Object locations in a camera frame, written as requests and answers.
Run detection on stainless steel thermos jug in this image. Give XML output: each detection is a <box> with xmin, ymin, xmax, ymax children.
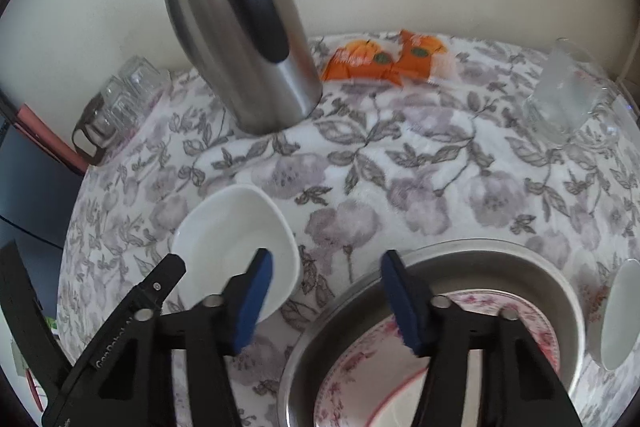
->
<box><xmin>165</xmin><ymin>0</ymin><xmax>322</xmax><ymax>135</ymax></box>

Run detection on glass cups in holder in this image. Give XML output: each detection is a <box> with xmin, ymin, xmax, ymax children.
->
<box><xmin>72</xmin><ymin>55</ymin><xmax>170</xmax><ymax>166</ymax></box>

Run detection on left orange snack packet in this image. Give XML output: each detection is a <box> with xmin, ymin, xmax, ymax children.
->
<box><xmin>321</xmin><ymin>39</ymin><xmax>402</xmax><ymax>86</ymax></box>

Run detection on strawberry pattern ceramic bowl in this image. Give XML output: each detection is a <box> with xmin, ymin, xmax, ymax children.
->
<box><xmin>587</xmin><ymin>259</ymin><xmax>639</xmax><ymax>371</ymax></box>

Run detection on clear glass pitcher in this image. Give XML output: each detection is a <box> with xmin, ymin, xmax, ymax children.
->
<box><xmin>523</xmin><ymin>38</ymin><xmax>620</xmax><ymax>150</ymax></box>

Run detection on right orange snack packet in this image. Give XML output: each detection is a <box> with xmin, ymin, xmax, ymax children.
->
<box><xmin>390</xmin><ymin>29</ymin><xmax>457</xmax><ymax>86</ymax></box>

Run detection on orange snack packet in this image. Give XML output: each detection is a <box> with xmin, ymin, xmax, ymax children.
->
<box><xmin>321</xmin><ymin>39</ymin><xmax>402</xmax><ymax>86</ymax></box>
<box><xmin>390</xmin><ymin>29</ymin><xmax>457</xmax><ymax>86</ymax></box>

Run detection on round stainless steel plate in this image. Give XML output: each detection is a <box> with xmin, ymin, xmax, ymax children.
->
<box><xmin>277</xmin><ymin>239</ymin><xmax>586</xmax><ymax>426</ymax></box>

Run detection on floral tablecloth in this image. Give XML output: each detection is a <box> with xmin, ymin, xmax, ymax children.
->
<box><xmin>56</xmin><ymin>37</ymin><xmax>639</xmax><ymax>426</ymax></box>

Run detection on pink floral round plate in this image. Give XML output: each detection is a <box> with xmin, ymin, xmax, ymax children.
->
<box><xmin>314</xmin><ymin>288</ymin><xmax>561</xmax><ymax>426</ymax></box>

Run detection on plain white ceramic bowl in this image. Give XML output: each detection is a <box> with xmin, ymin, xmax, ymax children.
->
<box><xmin>169</xmin><ymin>184</ymin><xmax>302</xmax><ymax>321</ymax></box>

